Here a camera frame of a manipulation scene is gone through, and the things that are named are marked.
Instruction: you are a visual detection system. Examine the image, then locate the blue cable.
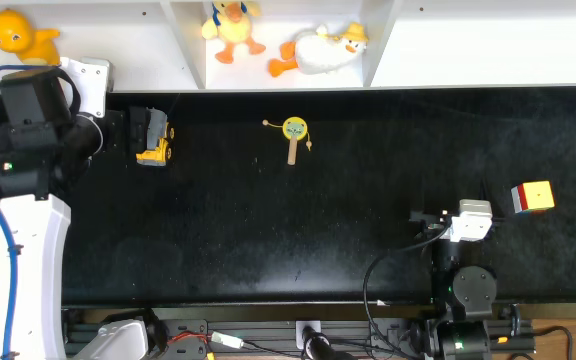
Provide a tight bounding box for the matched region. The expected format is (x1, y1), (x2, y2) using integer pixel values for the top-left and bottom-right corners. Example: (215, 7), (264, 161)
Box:
(0, 63), (64, 360)

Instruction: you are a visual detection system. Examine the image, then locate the yellow rattle drum toy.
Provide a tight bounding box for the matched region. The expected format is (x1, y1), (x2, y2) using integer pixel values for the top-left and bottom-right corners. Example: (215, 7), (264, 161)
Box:
(261, 116), (314, 167)

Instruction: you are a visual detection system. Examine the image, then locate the grey and yellow toy truck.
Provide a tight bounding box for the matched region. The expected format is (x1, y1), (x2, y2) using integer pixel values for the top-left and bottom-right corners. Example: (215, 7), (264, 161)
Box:
(135, 108), (177, 168)

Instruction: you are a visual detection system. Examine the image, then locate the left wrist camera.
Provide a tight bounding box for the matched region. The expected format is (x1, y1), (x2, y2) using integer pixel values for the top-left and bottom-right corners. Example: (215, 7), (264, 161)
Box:
(59, 56), (115, 120)

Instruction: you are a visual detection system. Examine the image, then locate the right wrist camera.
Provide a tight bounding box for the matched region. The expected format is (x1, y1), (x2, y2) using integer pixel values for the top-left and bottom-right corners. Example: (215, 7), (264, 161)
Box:
(448, 198), (495, 244)

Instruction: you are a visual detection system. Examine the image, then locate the white plush duck yellow hat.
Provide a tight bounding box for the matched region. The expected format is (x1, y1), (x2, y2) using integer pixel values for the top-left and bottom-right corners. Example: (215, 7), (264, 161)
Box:
(267, 21), (370, 79)

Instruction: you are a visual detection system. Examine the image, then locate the mounting rail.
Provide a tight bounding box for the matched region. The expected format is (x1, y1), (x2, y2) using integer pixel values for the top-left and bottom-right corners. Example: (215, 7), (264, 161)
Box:
(62, 317), (574, 360)

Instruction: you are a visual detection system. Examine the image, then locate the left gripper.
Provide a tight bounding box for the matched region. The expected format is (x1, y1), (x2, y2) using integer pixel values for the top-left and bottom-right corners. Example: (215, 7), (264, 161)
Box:
(101, 105), (152, 152)

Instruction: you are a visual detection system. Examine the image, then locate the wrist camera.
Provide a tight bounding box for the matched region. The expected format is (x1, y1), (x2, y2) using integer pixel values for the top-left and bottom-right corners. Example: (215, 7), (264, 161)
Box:
(448, 198), (495, 244)
(59, 56), (115, 120)

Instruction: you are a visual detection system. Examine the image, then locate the many-coloured puzzle cube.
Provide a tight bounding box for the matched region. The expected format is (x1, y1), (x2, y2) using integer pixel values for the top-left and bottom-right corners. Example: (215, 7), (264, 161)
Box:
(510, 180), (556, 215)

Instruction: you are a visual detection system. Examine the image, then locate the yellow rubber duck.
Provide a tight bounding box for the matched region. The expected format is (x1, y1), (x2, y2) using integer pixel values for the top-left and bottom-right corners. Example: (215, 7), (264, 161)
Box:
(0, 8), (63, 68)

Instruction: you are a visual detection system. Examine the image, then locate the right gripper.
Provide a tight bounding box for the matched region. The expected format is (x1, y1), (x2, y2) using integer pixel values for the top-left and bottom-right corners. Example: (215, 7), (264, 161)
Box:
(409, 209), (453, 239)

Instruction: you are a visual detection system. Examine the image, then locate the white shelf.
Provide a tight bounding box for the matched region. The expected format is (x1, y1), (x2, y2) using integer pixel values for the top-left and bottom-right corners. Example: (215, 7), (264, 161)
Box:
(0, 0), (576, 95)

